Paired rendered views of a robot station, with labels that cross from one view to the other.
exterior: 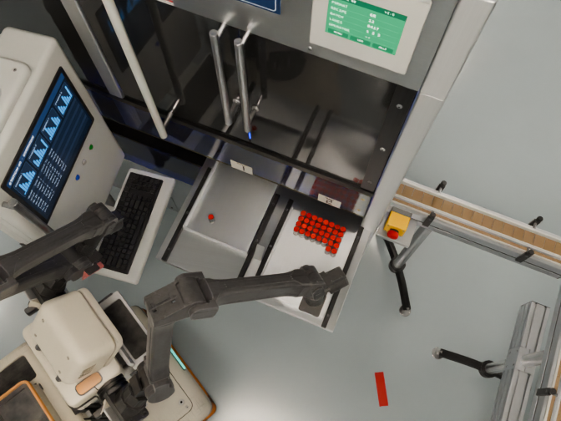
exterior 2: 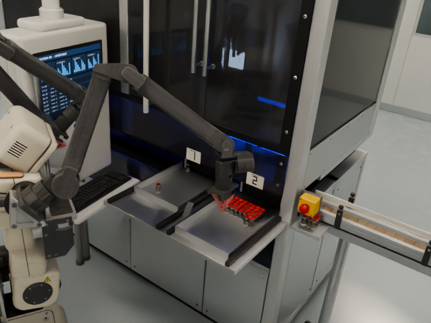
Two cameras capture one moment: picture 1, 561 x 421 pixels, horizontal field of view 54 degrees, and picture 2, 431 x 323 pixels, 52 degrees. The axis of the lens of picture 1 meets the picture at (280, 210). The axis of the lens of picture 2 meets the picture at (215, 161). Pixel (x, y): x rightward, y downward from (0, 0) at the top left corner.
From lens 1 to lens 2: 135 cm
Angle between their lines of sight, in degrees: 43
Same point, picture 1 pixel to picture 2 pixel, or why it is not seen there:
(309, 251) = (230, 222)
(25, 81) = (79, 22)
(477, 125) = (402, 277)
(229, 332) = not seen: outside the picture
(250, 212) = (190, 194)
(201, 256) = (140, 207)
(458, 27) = not seen: outside the picture
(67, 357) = (11, 127)
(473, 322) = not seen: outside the picture
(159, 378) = (72, 163)
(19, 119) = (65, 33)
